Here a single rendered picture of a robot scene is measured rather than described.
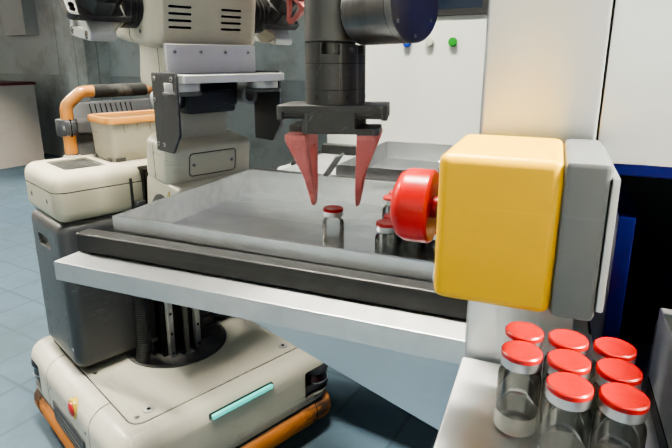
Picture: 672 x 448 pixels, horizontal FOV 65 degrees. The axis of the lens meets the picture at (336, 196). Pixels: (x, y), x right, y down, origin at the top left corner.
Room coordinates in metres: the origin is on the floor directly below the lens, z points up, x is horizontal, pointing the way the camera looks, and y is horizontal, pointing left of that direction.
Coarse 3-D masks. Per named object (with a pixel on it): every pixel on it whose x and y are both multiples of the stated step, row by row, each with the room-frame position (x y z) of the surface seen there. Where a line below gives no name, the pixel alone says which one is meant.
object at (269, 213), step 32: (192, 192) 0.64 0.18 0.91; (224, 192) 0.70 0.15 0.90; (256, 192) 0.75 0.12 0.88; (288, 192) 0.73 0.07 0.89; (320, 192) 0.71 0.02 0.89; (352, 192) 0.69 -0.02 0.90; (384, 192) 0.67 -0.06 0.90; (128, 224) 0.51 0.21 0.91; (160, 224) 0.50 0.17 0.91; (192, 224) 0.60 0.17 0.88; (224, 224) 0.60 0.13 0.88; (256, 224) 0.60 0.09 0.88; (288, 224) 0.60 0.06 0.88; (320, 224) 0.60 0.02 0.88; (352, 224) 0.60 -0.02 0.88; (288, 256) 0.44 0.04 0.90; (320, 256) 0.43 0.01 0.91; (352, 256) 0.42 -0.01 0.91; (384, 256) 0.41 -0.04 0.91
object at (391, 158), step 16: (384, 144) 1.01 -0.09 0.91; (400, 144) 1.02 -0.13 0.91; (416, 144) 1.01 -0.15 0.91; (432, 144) 0.99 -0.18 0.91; (352, 160) 0.85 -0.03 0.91; (384, 160) 1.00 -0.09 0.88; (400, 160) 1.00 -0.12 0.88; (416, 160) 1.00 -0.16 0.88; (432, 160) 0.99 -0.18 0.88; (368, 176) 0.77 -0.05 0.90; (384, 176) 0.76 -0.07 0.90
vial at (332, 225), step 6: (324, 216) 0.50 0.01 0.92; (330, 216) 0.50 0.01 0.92; (336, 216) 0.50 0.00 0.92; (324, 222) 0.50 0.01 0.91; (330, 222) 0.50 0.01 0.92; (336, 222) 0.50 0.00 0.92; (342, 222) 0.50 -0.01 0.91; (324, 228) 0.50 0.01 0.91; (330, 228) 0.50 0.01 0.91; (336, 228) 0.50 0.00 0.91; (342, 228) 0.50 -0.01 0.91; (324, 234) 0.50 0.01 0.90; (330, 234) 0.50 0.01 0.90; (336, 234) 0.50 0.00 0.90; (342, 234) 0.50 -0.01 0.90; (324, 240) 0.50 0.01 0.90; (330, 240) 0.50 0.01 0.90; (336, 240) 0.50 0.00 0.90; (342, 240) 0.50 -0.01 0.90; (336, 246) 0.50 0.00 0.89; (342, 246) 0.50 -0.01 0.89
